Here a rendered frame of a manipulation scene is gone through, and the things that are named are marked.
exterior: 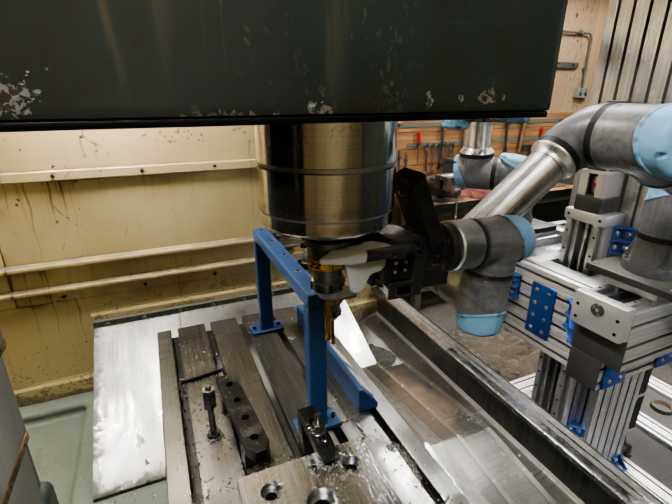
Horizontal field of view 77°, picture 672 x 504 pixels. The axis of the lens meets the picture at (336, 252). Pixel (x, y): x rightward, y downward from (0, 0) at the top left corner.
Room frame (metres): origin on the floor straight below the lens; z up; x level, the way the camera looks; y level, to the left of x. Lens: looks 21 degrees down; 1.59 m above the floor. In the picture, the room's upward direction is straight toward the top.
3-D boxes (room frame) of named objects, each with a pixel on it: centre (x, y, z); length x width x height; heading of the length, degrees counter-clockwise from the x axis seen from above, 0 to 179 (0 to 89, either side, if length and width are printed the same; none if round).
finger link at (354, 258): (0.47, -0.02, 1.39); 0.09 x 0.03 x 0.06; 130
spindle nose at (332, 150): (0.49, 0.01, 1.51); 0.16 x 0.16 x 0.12
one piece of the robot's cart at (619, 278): (1.01, -0.84, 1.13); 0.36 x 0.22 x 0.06; 114
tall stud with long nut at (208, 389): (0.71, 0.26, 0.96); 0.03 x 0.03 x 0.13
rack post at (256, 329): (1.15, 0.22, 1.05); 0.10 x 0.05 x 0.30; 113
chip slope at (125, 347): (1.09, 0.26, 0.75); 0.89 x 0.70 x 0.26; 113
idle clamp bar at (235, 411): (0.72, 0.20, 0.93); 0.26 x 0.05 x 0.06; 28
